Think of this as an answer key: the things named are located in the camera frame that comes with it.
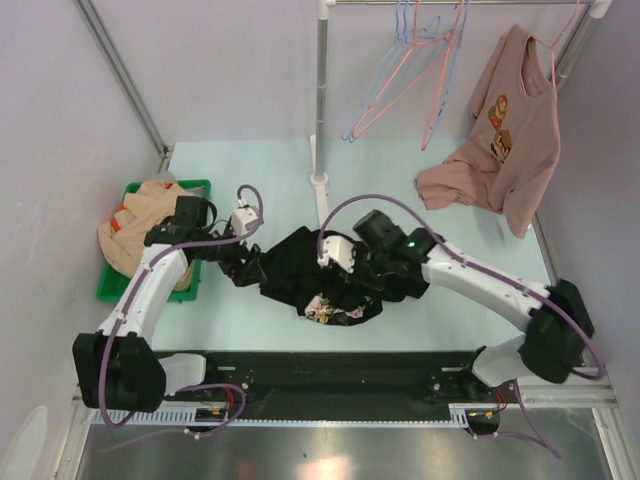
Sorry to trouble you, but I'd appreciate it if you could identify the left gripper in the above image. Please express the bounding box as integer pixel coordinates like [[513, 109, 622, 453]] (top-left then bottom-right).
[[194, 221, 266, 287]]

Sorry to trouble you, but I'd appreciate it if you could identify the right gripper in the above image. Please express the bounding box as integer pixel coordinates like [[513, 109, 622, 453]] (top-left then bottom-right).
[[340, 244, 392, 291]]

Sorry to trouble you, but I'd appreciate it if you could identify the black t-shirt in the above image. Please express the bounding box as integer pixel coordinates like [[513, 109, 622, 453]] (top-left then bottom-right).
[[260, 226, 428, 327]]

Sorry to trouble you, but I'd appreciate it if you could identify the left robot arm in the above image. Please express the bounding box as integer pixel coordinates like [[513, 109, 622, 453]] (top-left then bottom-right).
[[72, 196, 266, 413]]

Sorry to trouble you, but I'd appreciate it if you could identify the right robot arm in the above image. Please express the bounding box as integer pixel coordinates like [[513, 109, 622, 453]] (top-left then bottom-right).
[[351, 210, 594, 401]]

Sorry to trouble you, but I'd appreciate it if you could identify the pink mario t-shirt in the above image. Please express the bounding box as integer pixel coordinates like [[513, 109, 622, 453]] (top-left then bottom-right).
[[415, 25, 561, 239]]

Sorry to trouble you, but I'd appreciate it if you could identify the pink hanger holding shirt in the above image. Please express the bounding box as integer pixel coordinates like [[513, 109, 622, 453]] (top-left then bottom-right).
[[532, 0, 582, 87]]

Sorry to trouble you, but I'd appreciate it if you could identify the beige garment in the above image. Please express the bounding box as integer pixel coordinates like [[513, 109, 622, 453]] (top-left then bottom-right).
[[97, 179, 205, 279]]

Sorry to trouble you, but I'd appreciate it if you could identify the green plastic bin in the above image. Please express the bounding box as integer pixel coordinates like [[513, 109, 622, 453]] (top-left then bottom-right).
[[97, 174, 211, 303]]

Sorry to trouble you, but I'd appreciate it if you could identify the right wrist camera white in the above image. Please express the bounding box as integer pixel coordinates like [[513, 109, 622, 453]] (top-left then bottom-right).
[[317, 235, 355, 274]]

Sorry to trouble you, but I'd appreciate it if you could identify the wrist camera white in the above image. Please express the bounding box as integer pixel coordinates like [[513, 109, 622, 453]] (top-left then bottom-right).
[[230, 200, 261, 236], [317, 235, 355, 274]]

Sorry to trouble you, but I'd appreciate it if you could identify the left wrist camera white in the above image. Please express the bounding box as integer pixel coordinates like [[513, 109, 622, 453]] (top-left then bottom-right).
[[230, 200, 261, 236]]

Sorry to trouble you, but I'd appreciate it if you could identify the clothes rack metal frame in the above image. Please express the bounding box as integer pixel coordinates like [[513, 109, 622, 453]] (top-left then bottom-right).
[[307, 0, 614, 233]]

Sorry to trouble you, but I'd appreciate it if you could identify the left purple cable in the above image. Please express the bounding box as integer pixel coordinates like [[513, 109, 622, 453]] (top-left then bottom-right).
[[99, 184, 266, 446]]

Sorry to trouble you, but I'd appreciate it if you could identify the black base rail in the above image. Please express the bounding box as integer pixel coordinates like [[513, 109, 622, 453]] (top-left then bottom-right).
[[173, 351, 502, 422]]

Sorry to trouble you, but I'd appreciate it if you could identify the white cable duct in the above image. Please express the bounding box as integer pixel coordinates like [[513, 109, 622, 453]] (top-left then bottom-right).
[[99, 402, 471, 429]]

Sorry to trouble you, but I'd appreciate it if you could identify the blue wire hanger left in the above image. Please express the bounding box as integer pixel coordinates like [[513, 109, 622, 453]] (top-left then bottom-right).
[[341, 1, 448, 143]]

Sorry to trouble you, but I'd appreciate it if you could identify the blue wire hanger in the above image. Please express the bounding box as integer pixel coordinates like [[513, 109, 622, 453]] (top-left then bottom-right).
[[341, 1, 448, 143], [431, 1, 472, 130]]

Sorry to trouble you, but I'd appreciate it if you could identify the pink wire hanger left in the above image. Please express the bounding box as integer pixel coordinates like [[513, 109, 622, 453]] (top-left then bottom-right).
[[341, 1, 472, 150]]

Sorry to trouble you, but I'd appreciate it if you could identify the pink wire hanger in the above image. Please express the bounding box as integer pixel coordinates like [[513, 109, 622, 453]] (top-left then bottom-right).
[[341, 1, 472, 150], [421, 1, 471, 151]]

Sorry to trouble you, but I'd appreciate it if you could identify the blue wire hanger middle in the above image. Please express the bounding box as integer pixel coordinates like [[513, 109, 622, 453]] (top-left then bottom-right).
[[431, 1, 472, 130]]

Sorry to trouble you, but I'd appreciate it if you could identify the pink wire hanger middle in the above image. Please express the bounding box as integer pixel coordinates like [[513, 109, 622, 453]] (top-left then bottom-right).
[[421, 1, 471, 151]]

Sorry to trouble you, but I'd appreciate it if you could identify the aluminium corner post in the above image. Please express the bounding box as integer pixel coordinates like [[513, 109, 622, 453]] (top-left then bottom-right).
[[73, 0, 170, 169]]

